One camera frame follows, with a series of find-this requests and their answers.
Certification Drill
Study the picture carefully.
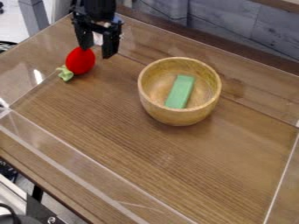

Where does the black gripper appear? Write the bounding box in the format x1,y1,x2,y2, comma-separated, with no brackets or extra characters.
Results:
72,9,123,59

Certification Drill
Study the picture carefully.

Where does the red plush strawberry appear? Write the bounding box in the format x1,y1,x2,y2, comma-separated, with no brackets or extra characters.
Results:
56,46,96,81

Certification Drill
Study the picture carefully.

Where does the wooden bowl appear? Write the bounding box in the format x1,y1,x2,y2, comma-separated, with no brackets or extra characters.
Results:
137,57,221,126

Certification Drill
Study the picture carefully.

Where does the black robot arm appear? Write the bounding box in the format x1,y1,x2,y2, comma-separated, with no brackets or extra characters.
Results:
72,0,123,59

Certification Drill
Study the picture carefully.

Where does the green rectangular block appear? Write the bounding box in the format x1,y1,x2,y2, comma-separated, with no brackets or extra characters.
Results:
164,75,195,109

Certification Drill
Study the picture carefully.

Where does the grey post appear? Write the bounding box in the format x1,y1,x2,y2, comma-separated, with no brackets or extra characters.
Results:
17,0,49,36

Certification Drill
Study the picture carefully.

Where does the clear acrylic tray wall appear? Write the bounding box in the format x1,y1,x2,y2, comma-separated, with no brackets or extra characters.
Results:
0,10,299,224

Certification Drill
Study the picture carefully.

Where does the black metal table bracket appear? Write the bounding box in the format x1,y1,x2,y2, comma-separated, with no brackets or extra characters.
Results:
25,195,66,224

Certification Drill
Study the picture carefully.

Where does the black cable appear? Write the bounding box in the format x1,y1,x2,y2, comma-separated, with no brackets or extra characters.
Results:
0,203,18,224

